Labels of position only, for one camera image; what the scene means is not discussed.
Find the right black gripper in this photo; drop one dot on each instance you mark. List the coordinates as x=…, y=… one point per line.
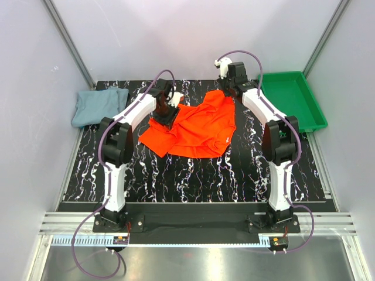
x=221, y=83

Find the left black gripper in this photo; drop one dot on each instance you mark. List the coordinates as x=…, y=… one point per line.
x=169, y=120

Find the orange t shirt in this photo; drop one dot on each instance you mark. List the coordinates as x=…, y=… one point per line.
x=200, y=132

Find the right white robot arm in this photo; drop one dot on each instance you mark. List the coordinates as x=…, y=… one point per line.
x=281, y=145

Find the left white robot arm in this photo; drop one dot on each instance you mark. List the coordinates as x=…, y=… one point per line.
x=116, y=147

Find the green plastic tray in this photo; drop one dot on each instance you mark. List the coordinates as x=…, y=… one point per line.
x=292, y=95

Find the folded grey-blue t shirt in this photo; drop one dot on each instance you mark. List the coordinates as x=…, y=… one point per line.
x=93, y=106

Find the left orange connector block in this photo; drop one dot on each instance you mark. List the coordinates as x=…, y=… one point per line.
x=121, y=240

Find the orange connector block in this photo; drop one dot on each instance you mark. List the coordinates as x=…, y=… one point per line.
x=279, y=242
x=121, y=240

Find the right orange connector block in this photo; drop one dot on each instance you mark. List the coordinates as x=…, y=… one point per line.
x=279, y=242

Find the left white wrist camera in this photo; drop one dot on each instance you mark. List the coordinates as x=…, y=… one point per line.
x=175, y=98

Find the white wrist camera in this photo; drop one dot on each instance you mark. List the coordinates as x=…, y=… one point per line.
x=223, y=65
x=175, y=98

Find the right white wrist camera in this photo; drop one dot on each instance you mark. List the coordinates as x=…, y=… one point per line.
x=223, y=65

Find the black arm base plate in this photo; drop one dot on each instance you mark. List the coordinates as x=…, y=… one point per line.
x=195, y=236

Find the aluminium frame rail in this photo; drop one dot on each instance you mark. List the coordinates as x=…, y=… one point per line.
x=302, y=223

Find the white slotted cable duct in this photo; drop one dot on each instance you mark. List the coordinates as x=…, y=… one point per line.
x=84, y=240

